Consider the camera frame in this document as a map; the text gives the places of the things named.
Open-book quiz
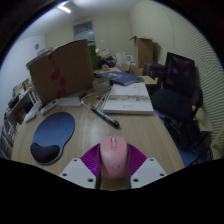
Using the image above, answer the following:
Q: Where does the clear plastic container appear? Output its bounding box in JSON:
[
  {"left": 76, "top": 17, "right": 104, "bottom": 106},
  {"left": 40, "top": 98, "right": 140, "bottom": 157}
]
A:
[{"left": 92, "top": 77, "right": 112, "bottom": 93}]

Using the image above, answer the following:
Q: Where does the ceiling light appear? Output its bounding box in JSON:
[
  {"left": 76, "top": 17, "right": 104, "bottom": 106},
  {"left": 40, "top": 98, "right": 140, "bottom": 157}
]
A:
[{"left": 57, "top": 3, "right": 72, "bottom": 14}]

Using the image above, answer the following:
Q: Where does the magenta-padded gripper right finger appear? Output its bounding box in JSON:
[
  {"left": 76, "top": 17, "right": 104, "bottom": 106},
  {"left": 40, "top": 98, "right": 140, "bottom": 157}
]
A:
[{"left": 125, "top": 143, "right": 168, "bottom": 190}]

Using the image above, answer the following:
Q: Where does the black marker pen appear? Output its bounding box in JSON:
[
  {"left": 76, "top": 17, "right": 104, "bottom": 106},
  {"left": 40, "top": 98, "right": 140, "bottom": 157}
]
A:
[{"left": 89, "top": 105, "right": 120, "bottom": 129}]

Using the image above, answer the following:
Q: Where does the green box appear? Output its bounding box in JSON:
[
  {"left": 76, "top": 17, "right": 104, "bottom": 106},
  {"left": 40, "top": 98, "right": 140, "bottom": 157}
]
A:
[{"left": 87, "top": 40, "right": 100, "bottom": 71}]

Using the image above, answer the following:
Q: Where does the shelf unit with books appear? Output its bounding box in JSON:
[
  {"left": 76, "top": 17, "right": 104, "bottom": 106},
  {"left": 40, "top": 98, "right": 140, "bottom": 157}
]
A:
[{"left": 0, "top": 78, "right": 39, "bottom": 159}]

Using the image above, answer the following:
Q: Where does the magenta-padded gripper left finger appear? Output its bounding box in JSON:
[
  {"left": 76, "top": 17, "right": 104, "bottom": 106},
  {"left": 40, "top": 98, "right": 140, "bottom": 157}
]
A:
[{"left": 59, "top": 143, "right": 102, "bottom": 190}]

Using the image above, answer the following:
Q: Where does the white paper sheet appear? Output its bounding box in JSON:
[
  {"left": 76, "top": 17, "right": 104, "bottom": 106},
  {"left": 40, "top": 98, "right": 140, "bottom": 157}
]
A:
[{"left": 58, "top": 96, "right": 82, "bottom": 107}]

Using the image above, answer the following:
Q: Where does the blue book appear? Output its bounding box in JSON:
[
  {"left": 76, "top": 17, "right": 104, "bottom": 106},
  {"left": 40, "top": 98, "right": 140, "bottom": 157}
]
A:
[{"left": 94, "top": 70, "right": 145, "bottom": 87}]

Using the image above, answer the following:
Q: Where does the large brown cardboard box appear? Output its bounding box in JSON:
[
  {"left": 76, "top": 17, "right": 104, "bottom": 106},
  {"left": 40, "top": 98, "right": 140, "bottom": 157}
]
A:
[{"left": 26, "top": 39, "right": 95, "bottom": 105}]

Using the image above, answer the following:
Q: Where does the open tall cardboard box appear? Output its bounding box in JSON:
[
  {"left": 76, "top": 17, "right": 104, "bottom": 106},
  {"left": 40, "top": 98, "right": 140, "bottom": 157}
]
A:
[{"left": 129, "top": 35, "right": 155, "bottom": 69}]

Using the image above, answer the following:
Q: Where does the small white flat device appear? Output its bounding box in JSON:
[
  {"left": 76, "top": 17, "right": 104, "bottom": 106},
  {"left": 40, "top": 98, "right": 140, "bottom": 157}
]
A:
[{"left": 24, "top": 111, "right": 38, "bottom": 123}]

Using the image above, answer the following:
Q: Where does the white cable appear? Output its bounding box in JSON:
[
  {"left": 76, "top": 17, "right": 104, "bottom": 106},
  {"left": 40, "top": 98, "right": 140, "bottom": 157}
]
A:
[{"left": 79, "top": 89, "right": 111, "bottom": 112}]

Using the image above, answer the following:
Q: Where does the dark blue mouse pad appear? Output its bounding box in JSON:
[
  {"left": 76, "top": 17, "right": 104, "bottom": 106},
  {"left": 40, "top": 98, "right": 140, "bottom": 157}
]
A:
[{"left": 29, "top": 111, "right": 76, "bottom": 166}]

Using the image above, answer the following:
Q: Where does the black office chair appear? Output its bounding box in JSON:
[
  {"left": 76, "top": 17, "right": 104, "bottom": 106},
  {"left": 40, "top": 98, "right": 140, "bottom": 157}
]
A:
[{"left": 150, "top": 51, "right": 204, "bottom": 149}]

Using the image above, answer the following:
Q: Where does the door with window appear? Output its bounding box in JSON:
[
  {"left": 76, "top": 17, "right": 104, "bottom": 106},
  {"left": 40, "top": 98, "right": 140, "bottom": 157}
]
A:
[{"left": 72, "top": 20, "right": 96, "bottom": 43}]

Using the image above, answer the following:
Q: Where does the white book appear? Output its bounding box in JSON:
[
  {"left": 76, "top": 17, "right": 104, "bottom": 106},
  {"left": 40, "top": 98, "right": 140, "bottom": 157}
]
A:
[{"left": 102, "top": 82, "right": 155, "bottom": 115}]

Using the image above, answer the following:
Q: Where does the pink computer mouse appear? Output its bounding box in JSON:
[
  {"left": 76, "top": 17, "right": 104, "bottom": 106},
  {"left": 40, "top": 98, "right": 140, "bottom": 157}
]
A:
[{"left": 98, "top": 134, "right": 129, "bottom": 180}]

